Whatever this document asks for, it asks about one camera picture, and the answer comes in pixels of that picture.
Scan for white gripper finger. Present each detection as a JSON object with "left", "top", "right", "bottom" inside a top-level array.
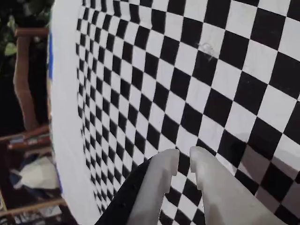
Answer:
[
  {"left": 189, "top": 146, "right": 285, "bottom": 225},
  {"left": 93, "top": 149, "right": 180, "bottom": 225}
]

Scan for black white checkerboard sheet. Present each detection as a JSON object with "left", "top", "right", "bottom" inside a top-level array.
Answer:
[{"left": 48, "top": 0, "right": 300, "bottom": 225}]

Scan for blue white paper penguin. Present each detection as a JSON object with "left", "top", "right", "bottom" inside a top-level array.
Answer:
[{"left": 9, "top": 156, "right": 62, "bottom": 204}]

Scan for light wooden bookshelf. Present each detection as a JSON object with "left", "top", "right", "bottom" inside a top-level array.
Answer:
[{"left": 0, "top": 125, "right": 68, "bottom": 225}]

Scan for orange book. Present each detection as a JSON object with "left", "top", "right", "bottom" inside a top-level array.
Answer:
[{"left": 7, "top": 137, "right": 52, "bottom": 150}]

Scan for thin blue book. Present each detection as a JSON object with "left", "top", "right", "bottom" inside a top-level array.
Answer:
[{"left": 9, "top": 133, "right": 51, "bottom": 145}]

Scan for blue tape strip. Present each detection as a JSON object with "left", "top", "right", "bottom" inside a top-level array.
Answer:
[{"left": 48, "top": 31, "right": 54, "bottom": 82}]

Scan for brown wooden chair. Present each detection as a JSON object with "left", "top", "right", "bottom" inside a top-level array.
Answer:
[{"left": 13, "top": 27, "right": 51, "bottom": 131}]

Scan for green leafy pothos plant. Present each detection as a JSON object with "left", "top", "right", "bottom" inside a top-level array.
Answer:
[{"left": 0, "top": 0, "right": 56, "bottom": 57}]

